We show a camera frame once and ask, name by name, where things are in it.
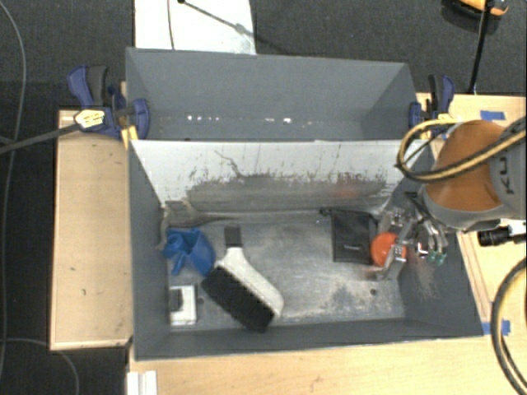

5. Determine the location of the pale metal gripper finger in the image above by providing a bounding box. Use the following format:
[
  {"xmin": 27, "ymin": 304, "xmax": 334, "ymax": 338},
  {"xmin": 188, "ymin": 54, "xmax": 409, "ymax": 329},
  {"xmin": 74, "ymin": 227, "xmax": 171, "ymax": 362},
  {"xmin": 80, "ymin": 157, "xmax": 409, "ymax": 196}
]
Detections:
[
  {"xmin": 377, "ymin": 212, "xmax": 397, "ymax": 238},
  {"xmin": 375, "ymin": 244, "xmax": 409, "ymax": 281}
]

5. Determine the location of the orange ball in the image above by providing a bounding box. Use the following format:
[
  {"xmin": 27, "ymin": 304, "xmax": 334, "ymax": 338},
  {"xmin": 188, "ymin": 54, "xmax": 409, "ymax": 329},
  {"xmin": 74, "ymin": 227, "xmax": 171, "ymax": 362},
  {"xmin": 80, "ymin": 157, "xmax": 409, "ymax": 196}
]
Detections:
[{"xmin": 369, "ymin": 231, "xmax": 399, "ymax": 267}]

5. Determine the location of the black flat box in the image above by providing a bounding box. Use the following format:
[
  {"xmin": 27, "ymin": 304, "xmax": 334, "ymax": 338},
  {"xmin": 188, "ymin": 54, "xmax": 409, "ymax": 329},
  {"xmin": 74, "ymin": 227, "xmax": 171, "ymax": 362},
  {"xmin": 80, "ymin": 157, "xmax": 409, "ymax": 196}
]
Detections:
[{"xmin": 319, "ymin": 207, "xmax": 377, "ymax": 264}]

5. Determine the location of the grey metal bin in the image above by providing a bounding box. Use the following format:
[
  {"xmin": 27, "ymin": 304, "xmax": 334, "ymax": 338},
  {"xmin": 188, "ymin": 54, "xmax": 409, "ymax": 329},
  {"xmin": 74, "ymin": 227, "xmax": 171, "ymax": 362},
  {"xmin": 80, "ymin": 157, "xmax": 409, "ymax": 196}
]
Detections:
[{"xmin": 123, "ymin": 46, "xmax": 485, "ymax": 361}]

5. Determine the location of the white brush with black bristles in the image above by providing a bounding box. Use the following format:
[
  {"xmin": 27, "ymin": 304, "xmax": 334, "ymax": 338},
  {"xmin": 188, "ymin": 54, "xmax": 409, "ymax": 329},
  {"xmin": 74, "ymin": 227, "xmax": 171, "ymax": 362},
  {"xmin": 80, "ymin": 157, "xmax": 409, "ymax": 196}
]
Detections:
[{"xmin": 200, "ymin": 225, "xmax": 285, "ymax": 333}]

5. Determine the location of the blue plastic cup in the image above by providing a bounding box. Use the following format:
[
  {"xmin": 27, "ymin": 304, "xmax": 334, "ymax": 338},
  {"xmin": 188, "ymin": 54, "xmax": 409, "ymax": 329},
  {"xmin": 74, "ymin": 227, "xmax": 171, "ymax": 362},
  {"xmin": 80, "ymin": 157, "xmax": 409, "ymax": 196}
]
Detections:
[{"xmin": 160, "ymin": 227, "xmax": 217, "ymax": 277}]

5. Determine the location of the small white and black box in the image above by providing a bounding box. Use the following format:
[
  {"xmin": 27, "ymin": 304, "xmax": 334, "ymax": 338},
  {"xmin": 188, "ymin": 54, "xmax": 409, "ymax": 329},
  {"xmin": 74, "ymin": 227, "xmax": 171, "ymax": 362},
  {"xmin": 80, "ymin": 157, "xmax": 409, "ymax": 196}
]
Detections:
[{"xmin": 168, "ymin": 284, "xmax": 198, "ymax": 327}]

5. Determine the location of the pale wood board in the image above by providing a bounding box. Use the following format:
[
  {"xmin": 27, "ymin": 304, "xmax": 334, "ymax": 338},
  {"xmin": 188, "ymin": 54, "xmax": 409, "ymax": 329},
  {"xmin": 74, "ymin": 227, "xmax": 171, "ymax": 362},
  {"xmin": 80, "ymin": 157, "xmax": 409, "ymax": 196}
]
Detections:
[{"xmin": 49, "ymin": 109, "xmax": 133, "ymax": 351}]

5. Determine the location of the black cylinder on white bracket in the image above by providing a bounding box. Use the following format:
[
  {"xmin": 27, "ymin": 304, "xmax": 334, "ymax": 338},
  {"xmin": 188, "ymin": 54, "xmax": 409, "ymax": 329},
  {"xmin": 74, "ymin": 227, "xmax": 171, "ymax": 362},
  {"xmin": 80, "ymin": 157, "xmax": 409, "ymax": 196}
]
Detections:
[{"xmin": 477, "ymin": 218, "xmax": 527, "ymax": 247}]

